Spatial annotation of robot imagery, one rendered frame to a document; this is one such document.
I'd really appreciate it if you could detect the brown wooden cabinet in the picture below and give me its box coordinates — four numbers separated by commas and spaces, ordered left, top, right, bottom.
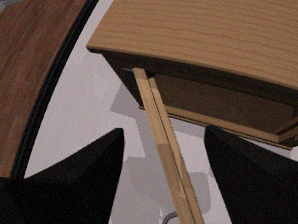
86, 0, 298, 224

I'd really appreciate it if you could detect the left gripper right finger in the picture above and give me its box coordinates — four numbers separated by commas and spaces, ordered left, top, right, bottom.
204, 126, 298, 224

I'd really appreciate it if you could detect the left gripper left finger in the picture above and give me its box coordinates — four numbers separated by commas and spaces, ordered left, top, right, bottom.
0, 128, 125, 224

